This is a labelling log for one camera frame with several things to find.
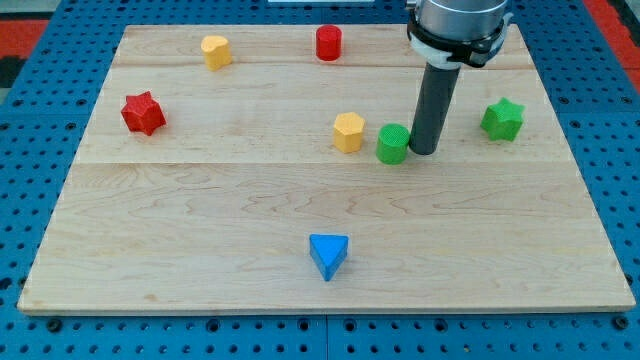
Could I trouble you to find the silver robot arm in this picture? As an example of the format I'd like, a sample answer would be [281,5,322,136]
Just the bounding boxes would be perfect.
[405,0,513,70]

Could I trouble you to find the yellow hexagon block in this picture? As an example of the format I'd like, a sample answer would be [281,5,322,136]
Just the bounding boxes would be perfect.
[333,112,365,153]

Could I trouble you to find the blue triangle block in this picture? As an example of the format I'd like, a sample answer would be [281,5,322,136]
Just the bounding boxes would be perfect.
[309,234,349,281]

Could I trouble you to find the green cylinder block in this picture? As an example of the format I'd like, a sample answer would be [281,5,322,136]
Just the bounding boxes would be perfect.
[376,123,410,165]

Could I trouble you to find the wooden board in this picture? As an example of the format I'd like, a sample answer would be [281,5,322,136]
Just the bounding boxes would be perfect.
[18,25,636,316]

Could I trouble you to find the red cylinder block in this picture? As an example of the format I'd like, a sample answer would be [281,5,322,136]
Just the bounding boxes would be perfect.
[315,24,342,61]

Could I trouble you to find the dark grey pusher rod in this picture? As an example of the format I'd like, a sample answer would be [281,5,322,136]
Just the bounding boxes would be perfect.
[409,63,460,155]

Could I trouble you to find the yellow heart block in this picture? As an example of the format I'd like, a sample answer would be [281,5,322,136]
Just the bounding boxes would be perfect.
[201,35,233,71]

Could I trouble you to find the green star block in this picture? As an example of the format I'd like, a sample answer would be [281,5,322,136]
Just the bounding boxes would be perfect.
[481,98,526,142]

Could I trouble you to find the red star block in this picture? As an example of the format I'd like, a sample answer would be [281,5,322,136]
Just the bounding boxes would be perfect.
[121,91,166,136]

